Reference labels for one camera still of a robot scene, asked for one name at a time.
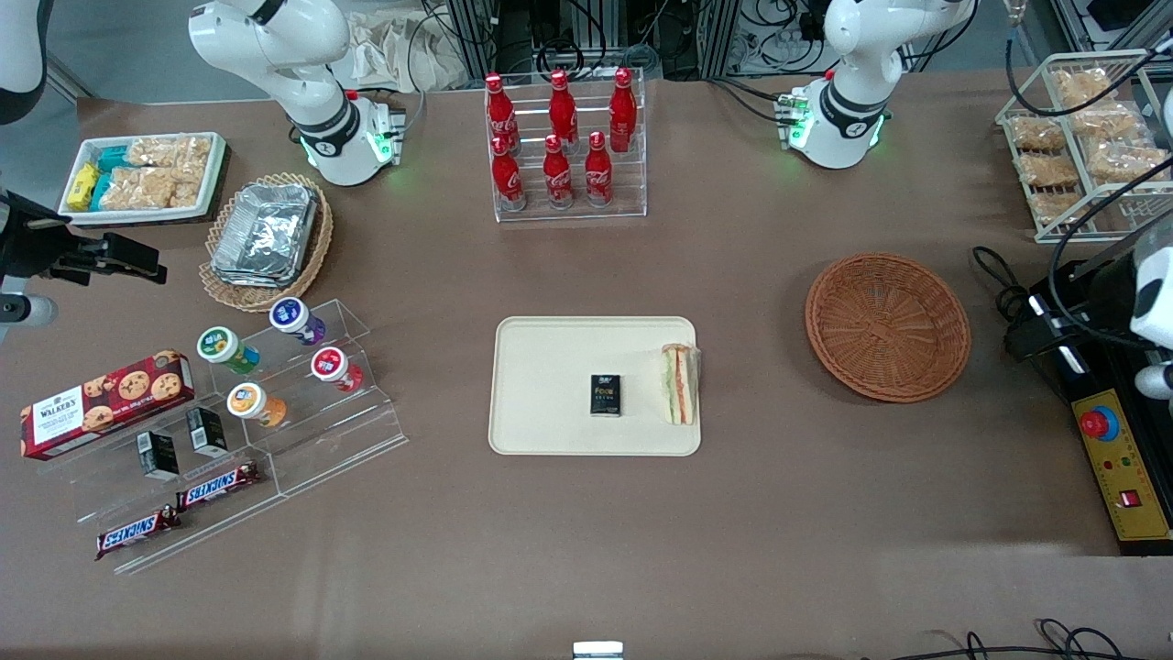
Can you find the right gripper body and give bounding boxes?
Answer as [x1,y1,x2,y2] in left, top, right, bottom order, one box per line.
[0,191,56,285]

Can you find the triangle sandwich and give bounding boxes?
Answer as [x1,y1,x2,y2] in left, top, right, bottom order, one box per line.
[661,343,703,427]

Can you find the white rectangular snack tray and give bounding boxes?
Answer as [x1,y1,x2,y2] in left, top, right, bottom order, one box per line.
[59,132,227,226]

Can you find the brown wicker basket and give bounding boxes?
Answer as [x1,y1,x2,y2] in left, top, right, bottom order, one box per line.
[806,253,972,404]

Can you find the light wicker basket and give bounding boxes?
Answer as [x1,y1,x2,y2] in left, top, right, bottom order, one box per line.
[199,172,334,314]

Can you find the beige plastic tray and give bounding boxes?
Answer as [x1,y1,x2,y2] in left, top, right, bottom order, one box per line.
[488,316,702,457]

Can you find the rice cracker pack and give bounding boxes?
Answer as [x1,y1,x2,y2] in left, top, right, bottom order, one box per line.
[101,168,204,211]
[127,136,214,172]

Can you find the clear wrapped cracker pack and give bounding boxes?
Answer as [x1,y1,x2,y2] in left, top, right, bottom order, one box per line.
[1072,102,1148,147]
[1007,116,1069,154]
[1051,69,1115,107]
[1018,151,1081,190]
[1086,141,1171,182]
[1030,190,1089,226]

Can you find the red emergency stop button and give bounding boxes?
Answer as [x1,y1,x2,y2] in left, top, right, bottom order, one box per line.
[1080,405,1122,444]

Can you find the green lid cup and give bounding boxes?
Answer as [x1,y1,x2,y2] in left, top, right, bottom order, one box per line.
[196,326,261,376]

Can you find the stack of foil containers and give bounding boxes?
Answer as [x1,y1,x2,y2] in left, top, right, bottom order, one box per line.
[212,183,319,288]

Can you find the red Walkers cookie box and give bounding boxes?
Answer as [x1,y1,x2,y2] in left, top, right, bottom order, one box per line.
[19,349,196,462]

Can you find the black yellow control box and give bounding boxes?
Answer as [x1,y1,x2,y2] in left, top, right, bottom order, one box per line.
[1026,275,1173,557]

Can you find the purple lid cup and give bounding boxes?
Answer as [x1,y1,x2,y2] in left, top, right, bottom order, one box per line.
[269,297,327,347]

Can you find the orange lid cup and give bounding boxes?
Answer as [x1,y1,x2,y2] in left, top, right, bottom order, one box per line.
[226,381,288,430]

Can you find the small black carton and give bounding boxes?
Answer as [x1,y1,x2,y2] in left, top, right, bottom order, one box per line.
[186,406,229,458]
[137,430,181,482]

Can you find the red lid cup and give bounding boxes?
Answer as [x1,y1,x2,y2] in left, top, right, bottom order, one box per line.
[310,346,366,394]

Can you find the Snickers bar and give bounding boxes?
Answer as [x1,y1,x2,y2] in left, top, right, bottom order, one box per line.
[95,505,182,561]
[175,460,263,512]

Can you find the clear acrylic stepped stand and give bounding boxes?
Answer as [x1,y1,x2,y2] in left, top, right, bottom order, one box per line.
[37,298,410,578]

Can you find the white cloth bag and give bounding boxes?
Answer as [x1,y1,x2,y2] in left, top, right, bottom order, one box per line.
[341,7,470,94]

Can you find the red cola bottle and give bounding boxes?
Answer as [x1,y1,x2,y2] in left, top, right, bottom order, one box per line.
[584,131,614,208]
[608,67,639,153]
[485,73,520,152]
[490,136,527,213]
[548,70,579,148]
[542,135,576,211]

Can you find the clear acrylic bottle rack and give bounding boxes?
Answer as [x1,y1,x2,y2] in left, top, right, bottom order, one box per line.
[484,67,649,224]

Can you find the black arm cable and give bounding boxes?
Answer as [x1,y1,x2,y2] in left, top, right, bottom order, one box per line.
[1047,156,1173,351]

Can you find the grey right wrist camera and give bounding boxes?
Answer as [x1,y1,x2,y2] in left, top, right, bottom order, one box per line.
[0,291,59,345]

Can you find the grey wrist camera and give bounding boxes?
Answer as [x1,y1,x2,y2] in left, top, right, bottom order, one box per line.
[1135,361,1173,402]
[0,291,59,345]

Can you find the black cable with plug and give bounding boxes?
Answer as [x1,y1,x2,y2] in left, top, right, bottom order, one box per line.
[971,245,1075,406]

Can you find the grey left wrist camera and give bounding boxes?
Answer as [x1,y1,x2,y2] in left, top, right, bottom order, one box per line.
[1135,361,1173,402]

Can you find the white wire rack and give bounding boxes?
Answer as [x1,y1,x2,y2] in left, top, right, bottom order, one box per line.
[995,49,1173,245]

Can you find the black floor cables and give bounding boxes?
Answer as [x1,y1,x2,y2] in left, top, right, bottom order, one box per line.
[860,618,1151,660]

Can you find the aluminium frame rack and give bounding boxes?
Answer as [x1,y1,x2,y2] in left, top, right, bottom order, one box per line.
[444,0,739,82]

